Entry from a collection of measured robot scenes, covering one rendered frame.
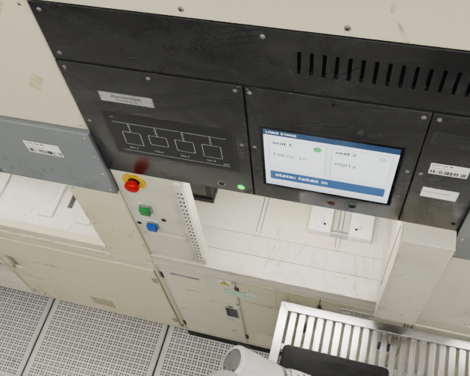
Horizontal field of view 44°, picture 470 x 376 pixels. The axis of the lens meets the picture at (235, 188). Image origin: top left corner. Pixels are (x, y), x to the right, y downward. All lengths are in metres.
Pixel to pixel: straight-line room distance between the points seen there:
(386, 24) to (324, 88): 0.19
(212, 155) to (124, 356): 1.66
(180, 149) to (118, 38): 0.34
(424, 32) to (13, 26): 0.76
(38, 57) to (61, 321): 1.89
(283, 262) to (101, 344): 1.22
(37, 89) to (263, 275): 0.95
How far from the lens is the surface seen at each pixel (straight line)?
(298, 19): 0.97
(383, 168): 1.24
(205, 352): 2.75
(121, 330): 2.87
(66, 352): 2.92
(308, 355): 1.63
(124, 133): 1.37
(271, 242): 1.96
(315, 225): 1.96
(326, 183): 1.32
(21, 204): 2.28
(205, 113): 1.21
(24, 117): 1.50
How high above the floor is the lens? 2.63
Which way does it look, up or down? 58 degrees down
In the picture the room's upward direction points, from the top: 9 degrees counter-clockwise
